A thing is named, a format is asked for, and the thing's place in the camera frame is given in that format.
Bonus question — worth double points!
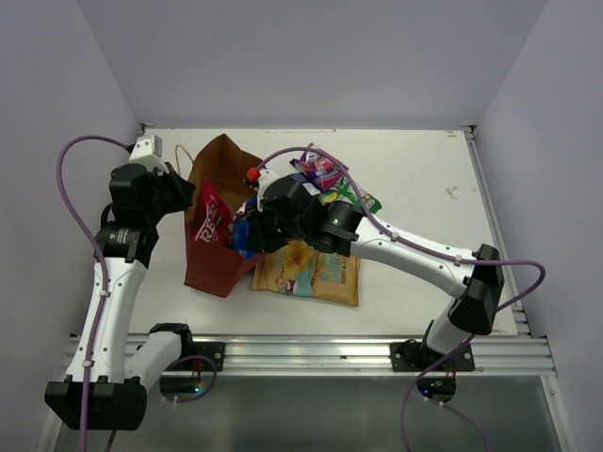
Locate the pink Real chips bag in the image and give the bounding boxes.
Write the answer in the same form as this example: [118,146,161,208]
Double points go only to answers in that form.
[193,180,232,245]

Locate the tan popcorn chips bag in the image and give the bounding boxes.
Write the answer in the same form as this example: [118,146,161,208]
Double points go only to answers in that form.
[252,241,361,307]

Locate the purple candy bag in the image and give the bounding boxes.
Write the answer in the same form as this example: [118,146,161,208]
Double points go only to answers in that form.
[289,143,342,192]

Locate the red paper bag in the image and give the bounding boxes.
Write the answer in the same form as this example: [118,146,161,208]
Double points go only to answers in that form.
[185,134,260,298]

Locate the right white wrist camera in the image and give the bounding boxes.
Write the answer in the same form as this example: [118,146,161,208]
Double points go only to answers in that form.
[245,167,280,201]

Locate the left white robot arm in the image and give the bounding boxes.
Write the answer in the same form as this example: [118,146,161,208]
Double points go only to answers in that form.
[44,164,196,430]

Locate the small dark blue snack bag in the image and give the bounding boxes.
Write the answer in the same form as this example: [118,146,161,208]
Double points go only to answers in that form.
[289,172,321,196]

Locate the aluminium mounting rail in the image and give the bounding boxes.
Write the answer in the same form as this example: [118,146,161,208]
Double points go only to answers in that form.
[193,335,556,377]

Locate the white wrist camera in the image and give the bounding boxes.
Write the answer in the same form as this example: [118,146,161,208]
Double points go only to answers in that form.
[245,167,280,201]
[128,135,169,173]

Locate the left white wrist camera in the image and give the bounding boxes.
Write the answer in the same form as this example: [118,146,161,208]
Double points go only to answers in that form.
[128,135,169,173]

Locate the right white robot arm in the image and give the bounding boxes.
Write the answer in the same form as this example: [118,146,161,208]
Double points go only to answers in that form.
[246,169,504,370]

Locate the green snack bag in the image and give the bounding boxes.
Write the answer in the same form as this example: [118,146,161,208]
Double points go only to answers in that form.
[318,176,382,214]

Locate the blue Doritos chips bag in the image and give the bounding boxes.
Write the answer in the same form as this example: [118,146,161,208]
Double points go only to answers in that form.
[232,198,260,260]

